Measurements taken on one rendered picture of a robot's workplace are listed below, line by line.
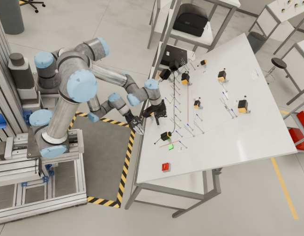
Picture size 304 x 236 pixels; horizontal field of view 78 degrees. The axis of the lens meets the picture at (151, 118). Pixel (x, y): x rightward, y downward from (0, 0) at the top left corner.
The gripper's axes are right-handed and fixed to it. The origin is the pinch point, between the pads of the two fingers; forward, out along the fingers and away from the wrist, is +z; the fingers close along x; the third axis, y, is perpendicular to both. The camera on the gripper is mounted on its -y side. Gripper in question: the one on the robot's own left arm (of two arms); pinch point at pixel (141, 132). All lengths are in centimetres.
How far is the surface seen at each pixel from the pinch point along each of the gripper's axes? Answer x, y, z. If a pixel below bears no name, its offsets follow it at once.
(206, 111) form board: 44, 20, 16
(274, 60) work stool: 345, -116, 125
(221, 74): 69, 25, 1
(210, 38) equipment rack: 122, -20, -16
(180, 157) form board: 5.7, 19.3, 25.4
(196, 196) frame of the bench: 1, 5, 72
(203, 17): 115, -8, -37
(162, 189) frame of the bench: -15, -4, 49
